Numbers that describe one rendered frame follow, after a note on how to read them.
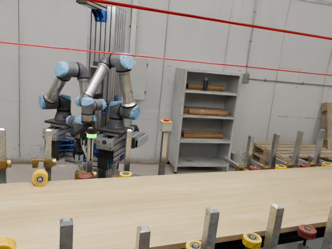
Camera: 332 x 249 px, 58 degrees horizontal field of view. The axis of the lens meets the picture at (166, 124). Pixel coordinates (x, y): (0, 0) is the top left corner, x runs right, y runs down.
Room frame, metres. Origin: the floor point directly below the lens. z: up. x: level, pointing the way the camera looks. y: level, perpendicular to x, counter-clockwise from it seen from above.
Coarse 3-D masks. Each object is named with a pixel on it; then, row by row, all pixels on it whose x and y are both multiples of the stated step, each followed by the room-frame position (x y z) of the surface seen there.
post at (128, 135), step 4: (128, 132) 1.91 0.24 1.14; (128, 136) 1.91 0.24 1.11; (128, 140) 1.92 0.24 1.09; (128, 144) 1.92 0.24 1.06; (124, 148) 1.94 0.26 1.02; (128, 148) 1.92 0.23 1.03; (124, 152) 1.93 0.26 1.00; (128, 152) 1.92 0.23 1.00; (124, 156) 1.93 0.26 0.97; (128, 156) 1.92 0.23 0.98; (124, 160) 1.92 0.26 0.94; (128, 160) 1.92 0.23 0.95; (124, 164) 1.91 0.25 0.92; (128, 164) 1.92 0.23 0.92; (124, 168) 1.91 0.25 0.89; (128, 168) 1.92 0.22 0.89
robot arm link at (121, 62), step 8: (112, 56) 2.21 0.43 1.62; (120, 56) 2.17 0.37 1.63; (128, 56) 2.19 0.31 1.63; (112, 64) 2.21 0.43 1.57; (120, 64) 2.17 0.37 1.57; (128, 64) 2.19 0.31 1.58; (120, 72) 2.20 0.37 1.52; (128, 72) 2.22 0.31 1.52; (120, 80) 2.25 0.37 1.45; (128, 80) 2.24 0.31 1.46; (128, 88) 2.26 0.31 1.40; (128, 96) 2.27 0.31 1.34; (128, 104) 2.29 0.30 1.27; (120, 112) 2.33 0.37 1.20; (128, 112) 2.29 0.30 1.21; (136, 112) 2.32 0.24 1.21
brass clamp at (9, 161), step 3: (6, 159) 1.66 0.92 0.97; (9, 159) 1.67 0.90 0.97; (0, 162) 1.63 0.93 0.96; (3, 162) 1.63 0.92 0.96; (6, 162) 1.64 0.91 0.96; (9, 162) 1.65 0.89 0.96; (0, 165) 1.63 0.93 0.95; (3, 165) 1.63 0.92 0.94; (6, 165) 1.63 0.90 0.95; (9, 165) 1.64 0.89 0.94; (0, 168) 1.63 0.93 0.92; (3, 168) 1.63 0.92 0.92; (6, 168) 1.64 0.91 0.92
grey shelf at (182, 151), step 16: (176, 80) 4.57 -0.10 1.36; (192, 80) 4.72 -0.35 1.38; (208, 80) 4.79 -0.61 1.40; (224, 80) 4.87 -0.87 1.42; (240, 80) 4.50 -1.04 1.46; (176, 96) 4.49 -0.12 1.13; (192, 96) 4.73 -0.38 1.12; (208, 96) 4.80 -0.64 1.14; (224, 96) 4.88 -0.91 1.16; (176, 112) 4.41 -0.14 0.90; (176, 128) 4.33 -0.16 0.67; (192, 128) 4.74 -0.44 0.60; (208, 128) 4.82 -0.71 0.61; (224, 128) 4.77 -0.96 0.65; (176, 144) 4.26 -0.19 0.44; (192, 144) 4.75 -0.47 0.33; (208, 144) 4.83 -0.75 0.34; (224, 144) 4.70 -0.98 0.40; (176, 160) 4.23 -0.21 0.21; (192, 160) 4.52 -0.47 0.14; (208, 160) 4.60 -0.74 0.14
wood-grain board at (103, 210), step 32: (0, 192) 1.38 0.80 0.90; (32, 192) 1.42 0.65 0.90; (64, 192) 1.45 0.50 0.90; (96, 192) 1.49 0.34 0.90; (128, 192) 1.52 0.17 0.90; (160, 192) 1.56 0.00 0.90; (192, 192) 1.60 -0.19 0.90; (224, 192) 1.65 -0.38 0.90; (256, 192) 1.69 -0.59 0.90; (288, 192) 1.74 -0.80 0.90; (320, 192) 1.79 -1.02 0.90; (0, 224) 1.11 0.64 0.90; (32, 224) 1.13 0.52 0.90; (96, 224) 1.18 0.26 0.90; (128, 224) 1.20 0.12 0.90; (160, 224) 1.23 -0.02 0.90; (192, 224) 1.25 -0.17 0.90; (224, 224) 1.28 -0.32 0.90; (256, 224) 1.31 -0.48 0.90; (288, 224) 1.34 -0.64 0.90; (320, 224) 1.39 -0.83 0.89
